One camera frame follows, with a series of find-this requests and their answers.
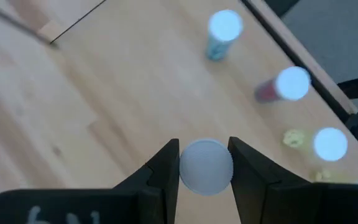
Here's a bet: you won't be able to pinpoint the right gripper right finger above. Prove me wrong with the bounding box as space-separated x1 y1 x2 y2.
228 136 358 224

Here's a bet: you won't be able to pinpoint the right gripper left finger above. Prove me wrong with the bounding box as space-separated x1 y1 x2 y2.
0 139 180 224

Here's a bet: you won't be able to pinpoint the wooden shelf board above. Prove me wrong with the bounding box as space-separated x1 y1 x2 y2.
0 0 358 224

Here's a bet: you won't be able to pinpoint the teal bottle red pills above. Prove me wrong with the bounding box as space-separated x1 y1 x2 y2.
253 66 311 103

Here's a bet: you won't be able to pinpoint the teal medicine bottle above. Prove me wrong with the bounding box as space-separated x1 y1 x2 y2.
205 9 244 62

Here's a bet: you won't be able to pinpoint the orange medicine bottle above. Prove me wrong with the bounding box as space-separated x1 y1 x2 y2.
178 139 234 197

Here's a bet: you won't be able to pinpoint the yellow medicine bottle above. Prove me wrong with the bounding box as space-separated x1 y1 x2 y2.
314 167 358 187
281 126 349 162

